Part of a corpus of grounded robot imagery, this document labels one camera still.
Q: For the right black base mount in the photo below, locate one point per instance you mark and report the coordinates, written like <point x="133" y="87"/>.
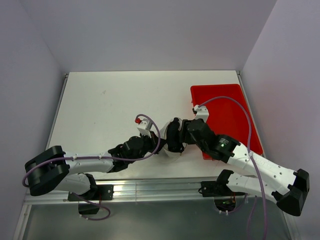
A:
<point x="226" y="201"/>

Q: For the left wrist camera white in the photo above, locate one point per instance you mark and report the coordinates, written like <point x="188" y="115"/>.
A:
<point x="144" y="126"/>

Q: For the aluminium frame rail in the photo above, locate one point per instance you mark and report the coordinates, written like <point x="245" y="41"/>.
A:
<point x="146" y="190"/>

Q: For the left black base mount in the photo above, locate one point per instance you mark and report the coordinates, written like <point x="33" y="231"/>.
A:
<point x="89" y="204"/>

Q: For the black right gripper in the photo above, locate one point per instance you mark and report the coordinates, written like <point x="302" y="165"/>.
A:
<point x="188" y="139"/>

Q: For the black bra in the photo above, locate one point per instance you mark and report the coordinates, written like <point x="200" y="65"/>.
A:
<point x="173" y="137"/>

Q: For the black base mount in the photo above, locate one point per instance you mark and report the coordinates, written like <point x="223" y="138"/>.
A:
<point x="226" y="201"/>
<point x="89" y="204"/>

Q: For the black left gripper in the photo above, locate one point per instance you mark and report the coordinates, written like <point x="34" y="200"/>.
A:
<point x="154" y="141"/>

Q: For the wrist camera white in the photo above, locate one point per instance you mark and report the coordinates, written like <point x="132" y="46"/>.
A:
<point x="144" y="126"/>
<point x="200" y="112"/>

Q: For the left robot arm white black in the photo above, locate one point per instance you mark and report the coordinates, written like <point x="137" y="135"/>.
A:
<point x="54" y="170"/>

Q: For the red plastic tray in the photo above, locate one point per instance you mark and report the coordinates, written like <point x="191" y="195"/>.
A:
<point x="228" y="115"/>

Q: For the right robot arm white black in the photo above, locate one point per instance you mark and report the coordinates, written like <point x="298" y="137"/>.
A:
<point x="285" y="187"/>

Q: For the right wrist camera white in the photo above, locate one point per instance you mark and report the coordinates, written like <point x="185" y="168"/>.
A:
<point x="200" y="112"/>

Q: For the white mesh laundry bag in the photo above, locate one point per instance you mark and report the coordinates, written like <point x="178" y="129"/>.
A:
<point x="166" y="156"/>

